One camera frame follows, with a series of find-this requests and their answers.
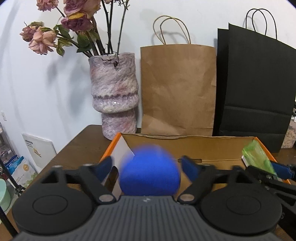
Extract green spray bottle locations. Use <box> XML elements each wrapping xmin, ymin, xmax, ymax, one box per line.
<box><xmin>241</xmin><ymin>141</ymin><xmax>277</xmax><ymax>176</ymax></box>

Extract green plastic bucket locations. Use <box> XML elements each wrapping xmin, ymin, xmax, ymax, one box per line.
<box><xmin>0</xmin><ymin>179</ymin><xmax>12</xmax><ymax>215</ymax></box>

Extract wire storage rack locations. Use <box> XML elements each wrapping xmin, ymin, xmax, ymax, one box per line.
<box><xmin>0</xmin><ymin>123</ymin><xmax>12</xmax><ymax>163</ymax></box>

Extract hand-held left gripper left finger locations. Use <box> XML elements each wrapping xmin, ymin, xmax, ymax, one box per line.
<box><xmin>40</xmin><ymin>156</ymin><xmax>116</xmax><ymax>205</ymax></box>

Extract brown paper bag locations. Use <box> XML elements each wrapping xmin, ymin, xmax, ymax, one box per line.
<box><xmin>140</xmin><ymin>15</ymin><xmax>217</xmax><ymax>137</ymax></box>

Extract black paper bag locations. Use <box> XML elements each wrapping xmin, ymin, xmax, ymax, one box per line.
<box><xmin>213</xmin><ymin>8</ymin><xmax>296</xmax><ymax>153</ymax></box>

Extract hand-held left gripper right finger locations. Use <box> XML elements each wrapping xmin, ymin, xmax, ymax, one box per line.
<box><xmin>177</xmin><ymin>155</ymin><xmax>253</xmax><ymax>205</ymax></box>

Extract white flat board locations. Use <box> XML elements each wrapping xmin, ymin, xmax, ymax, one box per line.
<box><xmin>21</xmin><ymin>133</ymin><xmax>57</xmax><ymax>173</ymax></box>

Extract purple marbled ceramic vase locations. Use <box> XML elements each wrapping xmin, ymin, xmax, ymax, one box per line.
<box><xmin>88</xmin><ymin>52</ymin><xmax>140</xmax><ymax>141</ymax></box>

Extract red cardboard box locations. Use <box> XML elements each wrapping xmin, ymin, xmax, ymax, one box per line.
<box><xmin>99</xmin><ymin>132</ymin><xmax>291</xmax><ymax>198</ymax></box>

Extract black light stand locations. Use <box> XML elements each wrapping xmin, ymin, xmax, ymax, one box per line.
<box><xmin>0</xmin><ymin>159</ymin><xmax>26</xmax><ymax>237</ymax></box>

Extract clear food container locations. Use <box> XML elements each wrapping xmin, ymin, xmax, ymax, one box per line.
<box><xmin>281</xmin><ymin>111</ymin><xmax>296</xmax><ymax>149</ymax></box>

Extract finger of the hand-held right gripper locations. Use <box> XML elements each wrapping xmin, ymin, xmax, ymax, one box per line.
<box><xmin>245</xmin><ymin>165</ymin><xmax>279</xmax><ymax>184</ymax></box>
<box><xmin>270</xmin><ymin>162</ymin><xmax>296</xmax><ymax>180</ymax></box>

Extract blue and white packages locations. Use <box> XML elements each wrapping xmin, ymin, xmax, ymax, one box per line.
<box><xmin>4</xmin><ymin>156</ymin><xmax>38</xmax><ymax>189</ymax></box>

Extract dried pink roses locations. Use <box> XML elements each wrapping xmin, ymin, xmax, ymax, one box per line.
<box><xmin>20</xmin><ymin>0</ymin><xmax>130</xmax><ymax>59</ymax></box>

